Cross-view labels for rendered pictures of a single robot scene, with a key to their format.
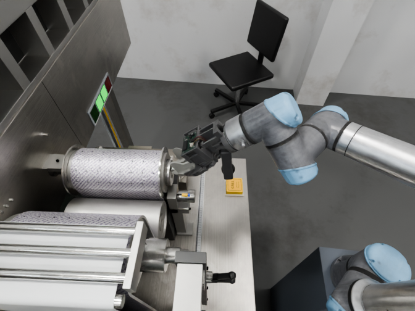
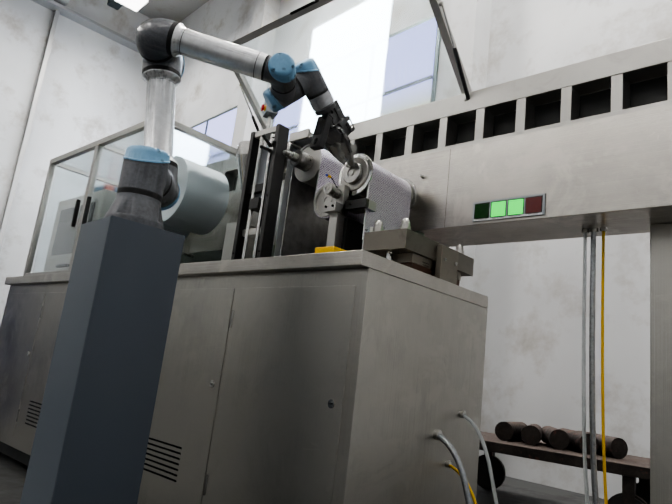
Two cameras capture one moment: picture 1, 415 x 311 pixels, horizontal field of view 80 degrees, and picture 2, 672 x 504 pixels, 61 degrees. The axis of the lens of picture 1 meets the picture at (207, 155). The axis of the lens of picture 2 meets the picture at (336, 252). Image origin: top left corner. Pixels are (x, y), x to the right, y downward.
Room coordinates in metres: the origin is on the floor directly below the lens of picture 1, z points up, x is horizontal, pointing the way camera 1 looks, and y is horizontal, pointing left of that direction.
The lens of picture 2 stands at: (1.55, -1.26, 0.59)
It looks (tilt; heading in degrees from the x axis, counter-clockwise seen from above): 12 degrees up; 131
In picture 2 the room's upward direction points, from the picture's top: 7 degrees clockwise
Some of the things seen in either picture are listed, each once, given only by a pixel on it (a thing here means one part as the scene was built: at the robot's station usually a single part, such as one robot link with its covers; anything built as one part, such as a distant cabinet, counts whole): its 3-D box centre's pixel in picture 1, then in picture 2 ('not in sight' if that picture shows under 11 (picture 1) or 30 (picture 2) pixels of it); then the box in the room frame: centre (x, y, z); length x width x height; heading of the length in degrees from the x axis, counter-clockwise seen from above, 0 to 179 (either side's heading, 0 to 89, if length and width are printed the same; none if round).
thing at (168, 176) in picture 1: (168, 172); (353, 173); (0.39, 0.11, 1.25); 0.07 x 0.02 x 0.07; 178
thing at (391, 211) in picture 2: not in sight; (387, 221); (0.46, 0.24, 1.11); 0.23 x 0.01 x 0.18; 88
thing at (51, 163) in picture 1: (56, 161); not in sight; (0.40, 0.42, 1.28); 0.06 x 0.05 x 0.02; 88
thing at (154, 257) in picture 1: (152, 254); (301, 160); (0.14, 0.11, 1.33); 0.06 x 0.06 x 0.06; 88
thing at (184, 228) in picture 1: (182, 213); (332, 229); (0.35, 0.08, 1.05); 0.06 x 0.05 x 0.31; 88
